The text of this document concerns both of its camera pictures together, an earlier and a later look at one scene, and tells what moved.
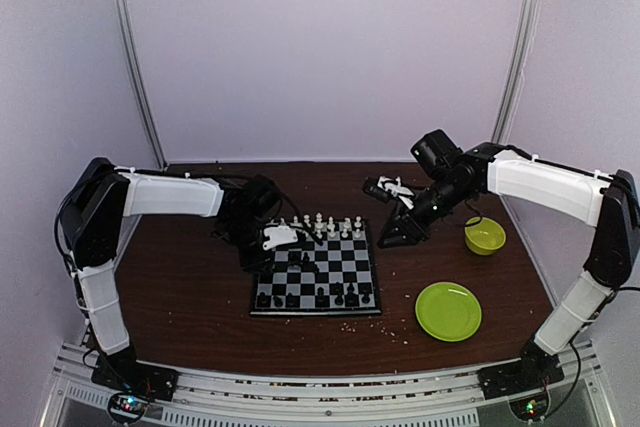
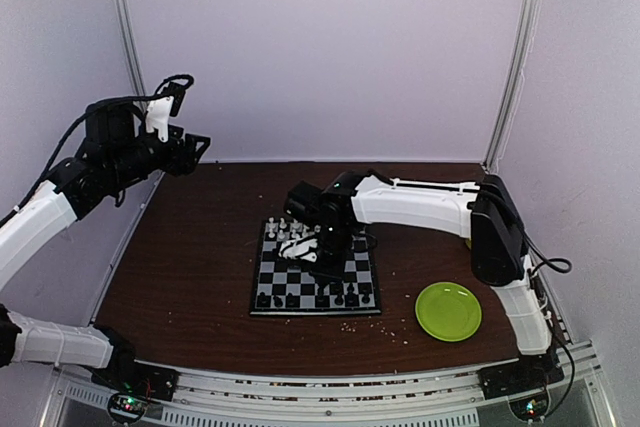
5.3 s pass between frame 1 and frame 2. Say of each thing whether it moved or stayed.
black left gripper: moved
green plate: stayed
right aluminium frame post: stayed
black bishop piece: stayed
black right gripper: moved
